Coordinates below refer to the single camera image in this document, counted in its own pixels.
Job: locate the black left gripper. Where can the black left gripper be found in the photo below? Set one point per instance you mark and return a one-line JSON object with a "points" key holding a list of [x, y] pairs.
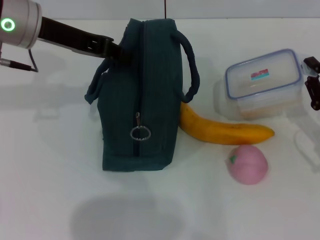
{"points": [[70, 37]]}

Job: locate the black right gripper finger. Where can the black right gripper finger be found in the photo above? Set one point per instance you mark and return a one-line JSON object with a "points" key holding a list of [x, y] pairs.
{"points": [[313, 92], [311, 64]]}

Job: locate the dark teal fabric lunch bag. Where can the dark teal fabric lunch bag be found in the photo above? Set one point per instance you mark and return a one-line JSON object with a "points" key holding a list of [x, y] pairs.
{"points": [[155, 87]]}

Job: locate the clear plastic food container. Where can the clear plastic food container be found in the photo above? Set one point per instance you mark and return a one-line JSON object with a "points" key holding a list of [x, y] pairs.
{"points": [[262, 85]]}

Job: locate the pink toy peach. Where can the pink toy peach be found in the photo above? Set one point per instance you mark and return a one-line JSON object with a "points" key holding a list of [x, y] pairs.
{"points": [[247, 167]]}

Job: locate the yellow banana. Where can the yellow banana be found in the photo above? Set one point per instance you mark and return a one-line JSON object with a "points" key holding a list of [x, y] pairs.
{"points": [[217, 132]]}

